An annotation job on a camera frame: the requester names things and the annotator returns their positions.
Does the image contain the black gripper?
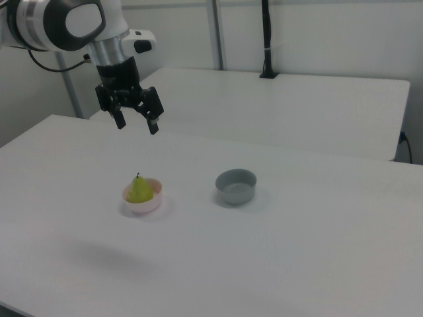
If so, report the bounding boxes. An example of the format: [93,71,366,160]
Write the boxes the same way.
[95,56,165,135]

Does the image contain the green pear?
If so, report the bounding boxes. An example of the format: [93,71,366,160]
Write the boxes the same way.
[128,172,154,204]

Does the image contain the pink plastic bowl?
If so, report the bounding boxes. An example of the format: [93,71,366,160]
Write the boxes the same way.
[122,178,164,215]

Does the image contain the grey plastic bowl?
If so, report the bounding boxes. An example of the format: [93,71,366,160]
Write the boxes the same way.
[215,168,258,205]

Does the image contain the white table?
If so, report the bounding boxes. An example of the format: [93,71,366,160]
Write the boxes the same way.
[89,67,411,162]

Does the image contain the black pole with base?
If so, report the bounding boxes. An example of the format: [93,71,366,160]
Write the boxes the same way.
[259,0,278,79]

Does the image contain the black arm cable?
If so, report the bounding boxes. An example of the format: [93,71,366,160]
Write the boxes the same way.
[27,48,93,72]

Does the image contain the black power cable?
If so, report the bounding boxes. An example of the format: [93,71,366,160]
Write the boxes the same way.
[399,131,413,164]

